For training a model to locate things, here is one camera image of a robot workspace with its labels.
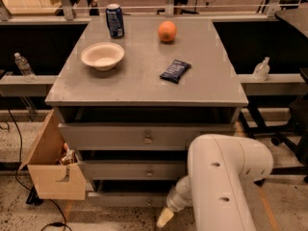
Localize grey bottom drawer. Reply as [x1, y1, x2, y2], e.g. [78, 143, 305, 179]
[88, 180, 176, 207]

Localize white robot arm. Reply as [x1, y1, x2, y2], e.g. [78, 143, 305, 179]
[156, 134, 273, 231]

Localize clear sanitizer pump bottle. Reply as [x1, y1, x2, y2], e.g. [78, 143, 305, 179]
[252, 57, 270, 81]

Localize grey drawer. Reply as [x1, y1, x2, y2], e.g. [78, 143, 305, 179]
[59, 123, 235, 151]
[88, 180, 176, 207]
[79, 161, 186, 180]

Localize cardboard box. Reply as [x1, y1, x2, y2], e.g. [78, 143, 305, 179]
[19, 111, 86, 200]

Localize clear water bottle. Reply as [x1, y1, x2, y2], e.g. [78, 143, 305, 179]
[14, 53, 37, 83]

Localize black office chair base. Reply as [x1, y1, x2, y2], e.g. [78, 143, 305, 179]
[239, 97, 308, 183]

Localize grey middle drawer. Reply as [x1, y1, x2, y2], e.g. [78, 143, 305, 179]
[79, 161, 186, 180]

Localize grey drawer cabinet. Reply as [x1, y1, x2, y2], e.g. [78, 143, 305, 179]
[44, 15, 249, 208]

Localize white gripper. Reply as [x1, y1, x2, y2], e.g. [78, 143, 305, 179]
[156, 187, 193, 228]

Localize white paper bowl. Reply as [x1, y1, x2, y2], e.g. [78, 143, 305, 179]
[81, 42, 125, 71]

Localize dark blue snack bag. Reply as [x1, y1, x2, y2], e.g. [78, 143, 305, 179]
[160, 60, 192, 84]

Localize grey top drawer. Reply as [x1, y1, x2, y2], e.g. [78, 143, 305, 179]
[59, 123, 235, 151]

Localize items inside cardboard box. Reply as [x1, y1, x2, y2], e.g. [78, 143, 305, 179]
[59, 142, 77, 165]

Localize orange fruit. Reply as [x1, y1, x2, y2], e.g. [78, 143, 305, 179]
[158, 21, 177, 42]

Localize blue soda can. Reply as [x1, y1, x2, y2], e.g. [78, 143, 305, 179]
[106, 4, 124, 39]

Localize black floor cable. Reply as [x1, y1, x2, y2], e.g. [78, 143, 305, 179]
[7, 109, 73, 231]

